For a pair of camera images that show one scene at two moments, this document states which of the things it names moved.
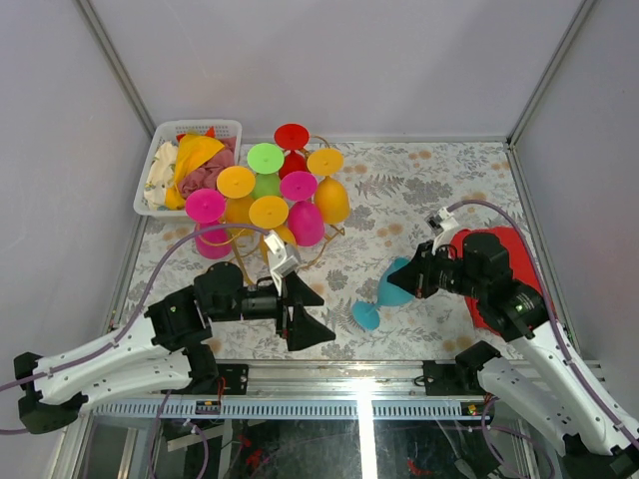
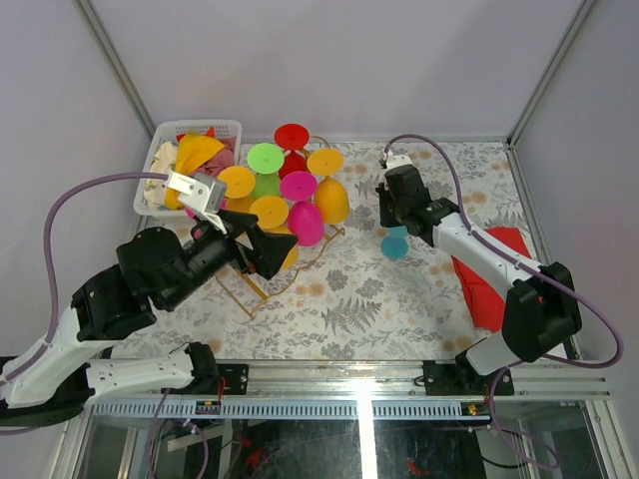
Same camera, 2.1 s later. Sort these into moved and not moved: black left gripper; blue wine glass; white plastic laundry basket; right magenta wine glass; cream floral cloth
Moved: black left gripper; blue wine glass
Not moved: white plastic laundry basket; cream floral cloth; right magenta wine glass
